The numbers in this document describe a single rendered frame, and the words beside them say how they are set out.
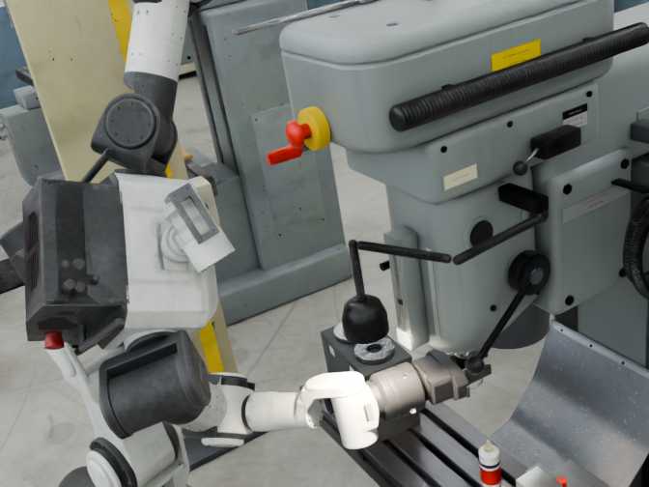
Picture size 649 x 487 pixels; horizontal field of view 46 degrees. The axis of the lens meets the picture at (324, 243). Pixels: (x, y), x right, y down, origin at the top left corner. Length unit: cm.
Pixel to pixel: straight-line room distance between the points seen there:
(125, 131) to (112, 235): 17
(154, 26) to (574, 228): 76
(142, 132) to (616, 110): 76
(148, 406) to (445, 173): 55
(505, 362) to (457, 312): 229
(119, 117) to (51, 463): 250
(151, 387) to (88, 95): 170
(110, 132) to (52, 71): 145
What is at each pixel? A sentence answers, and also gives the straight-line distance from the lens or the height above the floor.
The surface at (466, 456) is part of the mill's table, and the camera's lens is 170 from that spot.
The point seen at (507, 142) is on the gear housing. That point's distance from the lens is 115.
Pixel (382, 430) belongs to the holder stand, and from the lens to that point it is 174.
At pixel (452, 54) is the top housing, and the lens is 104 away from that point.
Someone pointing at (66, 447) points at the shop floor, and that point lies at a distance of 365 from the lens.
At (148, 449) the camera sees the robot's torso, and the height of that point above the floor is 105.
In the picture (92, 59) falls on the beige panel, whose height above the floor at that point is 163.
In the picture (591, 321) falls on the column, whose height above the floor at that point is 114.
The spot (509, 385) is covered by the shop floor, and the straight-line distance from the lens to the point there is 340.
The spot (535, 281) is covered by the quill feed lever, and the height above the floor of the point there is 145.
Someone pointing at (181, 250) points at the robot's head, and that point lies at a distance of 120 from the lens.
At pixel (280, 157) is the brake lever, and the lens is 117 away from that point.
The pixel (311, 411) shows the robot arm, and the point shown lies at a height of 123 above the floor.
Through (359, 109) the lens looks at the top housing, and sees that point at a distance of 100.
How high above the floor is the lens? 209
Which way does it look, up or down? 26 degrees down
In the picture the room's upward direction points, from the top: 10 degrees counter-clockwise
